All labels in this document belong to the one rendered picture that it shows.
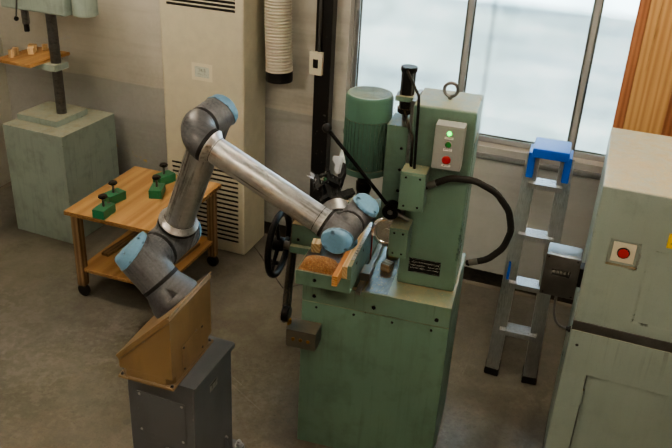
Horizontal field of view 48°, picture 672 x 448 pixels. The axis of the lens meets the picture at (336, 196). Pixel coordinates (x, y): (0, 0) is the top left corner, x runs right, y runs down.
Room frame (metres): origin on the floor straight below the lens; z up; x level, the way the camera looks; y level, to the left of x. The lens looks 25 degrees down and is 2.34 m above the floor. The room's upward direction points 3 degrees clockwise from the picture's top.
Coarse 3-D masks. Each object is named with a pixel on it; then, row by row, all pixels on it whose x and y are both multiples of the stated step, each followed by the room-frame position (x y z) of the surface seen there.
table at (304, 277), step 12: (300, 252) 2.60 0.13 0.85; (312, 252) 2.51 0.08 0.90; (324, 252) 2.52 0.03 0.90; (300, 264) 2.42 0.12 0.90; (360, 264) 2.47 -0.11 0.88; (300, 276) 2.38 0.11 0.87; (312, 276) 2.36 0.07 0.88; (324, 276) 2.35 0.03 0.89; (324, 288) 2.35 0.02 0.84; (336, 288) 2.34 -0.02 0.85; (348, 288) 2.33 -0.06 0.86
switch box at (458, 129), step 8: (440, 120) 2.45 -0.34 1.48; (440, 128) 2.41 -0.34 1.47; (448, 128) 2.40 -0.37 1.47; (456, 128) 2.39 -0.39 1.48; (464, 128) 2.39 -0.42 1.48; (440, 136) 2.41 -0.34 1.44; (448, 136) 2.40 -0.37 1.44; (456, 136) 2.39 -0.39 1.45; (464, 136) 2.39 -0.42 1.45; (440, 144) 2.41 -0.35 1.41; (456, 144) 2.39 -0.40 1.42; (464, 144) 2.44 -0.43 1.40; (440, 152) 2.40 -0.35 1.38; (448, 152) 2.40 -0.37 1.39; (456, 152) 2.39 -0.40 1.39; (432, 160) 2.41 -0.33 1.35; (440, 160) 2.40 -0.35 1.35; (456, 160) 2.39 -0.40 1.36; (440, 168) 2.40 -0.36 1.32; (448, 168) 2.40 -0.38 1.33; (456, 168) 2.39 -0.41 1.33
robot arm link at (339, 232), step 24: (192, 120) 2.20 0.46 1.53; (192, 144) 2.14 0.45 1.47; (216, 144) 2.15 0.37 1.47; (240, 168) 2.10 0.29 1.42; (264, 168) 2.12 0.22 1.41; (264, 192) 2.07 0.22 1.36; (288, 192) 2.06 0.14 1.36; (312, 216) 2.02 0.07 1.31; (336, 216) 2.03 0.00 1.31; (336, 240) 1.97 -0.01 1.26
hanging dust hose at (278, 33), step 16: (272, 0) 4.06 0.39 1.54; (288, 0) 4.08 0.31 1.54; (272, 16) 4.06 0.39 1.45; (288, 16) 4.08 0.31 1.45; (272, 32) 4.06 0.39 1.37; (288, 32) 4.08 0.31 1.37; (272, 48) 4.05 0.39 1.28; (288, 48) 4.08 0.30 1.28; (272, 64) 4.06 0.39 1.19; (288, 64) 4.08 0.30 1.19; (272, 80) 4.05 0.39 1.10; (288, 80) 4.07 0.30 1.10
